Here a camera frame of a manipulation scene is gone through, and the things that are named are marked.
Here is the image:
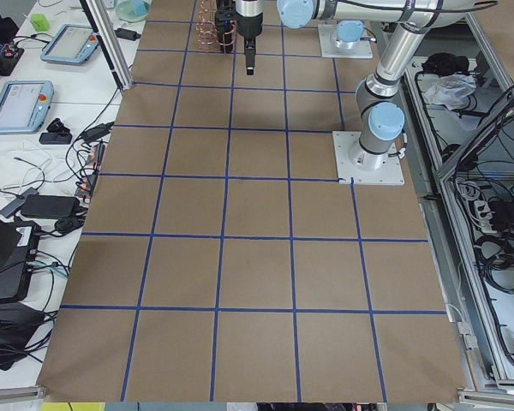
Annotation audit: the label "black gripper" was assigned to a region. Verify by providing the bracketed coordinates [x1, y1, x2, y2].
[236, 15, 263, 75]

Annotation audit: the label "dark wine bottle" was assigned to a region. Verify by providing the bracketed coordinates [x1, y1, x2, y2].
[215, 20, 236, 54]

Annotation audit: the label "teal bowl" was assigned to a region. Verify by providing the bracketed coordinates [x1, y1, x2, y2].
[115, 0, 151, 23]

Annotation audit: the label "upper teach pendant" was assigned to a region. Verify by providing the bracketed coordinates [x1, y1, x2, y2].
[40, 24, 99, 66]

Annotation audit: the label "teach pendant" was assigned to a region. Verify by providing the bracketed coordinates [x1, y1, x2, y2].
[0, 80, 54, 134]
[40, 24, 99, 66]

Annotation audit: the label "white crumpled cloth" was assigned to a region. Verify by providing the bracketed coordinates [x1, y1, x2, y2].
[423, 74, 476, 110]

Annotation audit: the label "black small device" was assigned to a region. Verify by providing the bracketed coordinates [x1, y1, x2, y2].
[39, 117, 73, 145]

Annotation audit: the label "lower teach pendant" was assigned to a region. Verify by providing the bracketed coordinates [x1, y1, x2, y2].
[0, 80, 54, 134]

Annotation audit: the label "black power brick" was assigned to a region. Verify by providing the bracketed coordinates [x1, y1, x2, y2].
[21, 194, 79, 219]

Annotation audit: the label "black laptop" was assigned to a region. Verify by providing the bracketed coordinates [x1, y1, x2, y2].
[0, 219, 40, 304]

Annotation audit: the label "copper wire wine rack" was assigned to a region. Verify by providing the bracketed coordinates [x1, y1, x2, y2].
[196, 0, 221, 52]

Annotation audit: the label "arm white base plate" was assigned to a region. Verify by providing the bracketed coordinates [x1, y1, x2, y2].
[318, 20, 374, 60]
[332, 131, 404, 186]

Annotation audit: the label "aluminium cage frame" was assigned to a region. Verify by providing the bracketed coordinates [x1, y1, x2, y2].
[405, 1, 514, 410]

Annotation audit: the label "white cable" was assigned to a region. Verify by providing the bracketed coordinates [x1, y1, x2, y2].
[0, 140, 55, 194]

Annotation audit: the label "coiled black cables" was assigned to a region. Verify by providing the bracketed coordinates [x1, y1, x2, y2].
[473, 233, 514, 296]

